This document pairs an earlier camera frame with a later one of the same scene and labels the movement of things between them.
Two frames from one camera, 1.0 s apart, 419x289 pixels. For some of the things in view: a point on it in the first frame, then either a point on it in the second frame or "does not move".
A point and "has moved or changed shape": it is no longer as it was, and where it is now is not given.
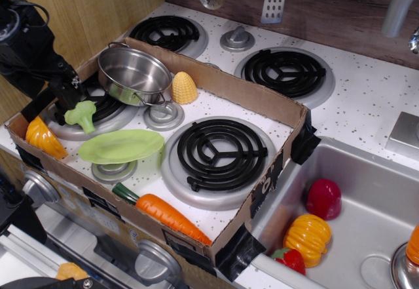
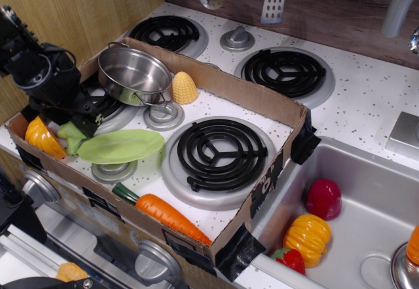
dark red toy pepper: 324,198 does not move
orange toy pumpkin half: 39,134 does not move
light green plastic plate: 120,146 does not move
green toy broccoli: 82,115 has moved or changed shape
